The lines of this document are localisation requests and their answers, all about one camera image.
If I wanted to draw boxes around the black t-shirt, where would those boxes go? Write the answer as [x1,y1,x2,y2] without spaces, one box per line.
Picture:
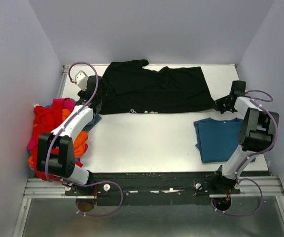
[100,59,214,115]

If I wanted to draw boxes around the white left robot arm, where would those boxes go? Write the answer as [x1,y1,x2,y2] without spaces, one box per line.
[35,76,106,195]

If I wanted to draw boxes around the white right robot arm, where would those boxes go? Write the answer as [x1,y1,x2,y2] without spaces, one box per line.
[211,80,280,194]

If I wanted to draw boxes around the magenta t-shirt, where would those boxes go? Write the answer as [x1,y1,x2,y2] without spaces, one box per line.
[27,98,88,154]

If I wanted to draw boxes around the grey-blue t-shirt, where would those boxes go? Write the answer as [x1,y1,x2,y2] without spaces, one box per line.
[71,99,103,133]

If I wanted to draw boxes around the orange t-shirt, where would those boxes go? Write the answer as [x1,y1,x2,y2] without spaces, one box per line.
[28,106,88,169]

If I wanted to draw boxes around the red t-shirt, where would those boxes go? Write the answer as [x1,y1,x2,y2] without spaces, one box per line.
[31,98,83,182]

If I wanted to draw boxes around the folded teal t-shirt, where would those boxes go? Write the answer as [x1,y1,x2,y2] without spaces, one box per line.
[193,118,243,164]

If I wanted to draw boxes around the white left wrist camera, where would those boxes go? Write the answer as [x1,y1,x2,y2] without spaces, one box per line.
[72,70,88,90]

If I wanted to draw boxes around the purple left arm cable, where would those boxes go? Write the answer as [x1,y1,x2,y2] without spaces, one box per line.
[44,61,100,182]

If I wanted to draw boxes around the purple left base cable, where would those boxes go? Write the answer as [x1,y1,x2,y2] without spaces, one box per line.
[76,181,124,218]

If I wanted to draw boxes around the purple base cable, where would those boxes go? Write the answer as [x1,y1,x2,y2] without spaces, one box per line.
[76,181,124,218]
[211,178,265,217]

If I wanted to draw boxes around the aluminium frame rail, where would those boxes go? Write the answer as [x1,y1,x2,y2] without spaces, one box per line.
[23,176,284,199]

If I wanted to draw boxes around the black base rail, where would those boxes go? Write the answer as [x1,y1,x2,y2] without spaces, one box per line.
[67,171,239,206]

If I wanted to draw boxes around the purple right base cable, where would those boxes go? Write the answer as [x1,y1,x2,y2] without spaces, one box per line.
[211,178,265,217]

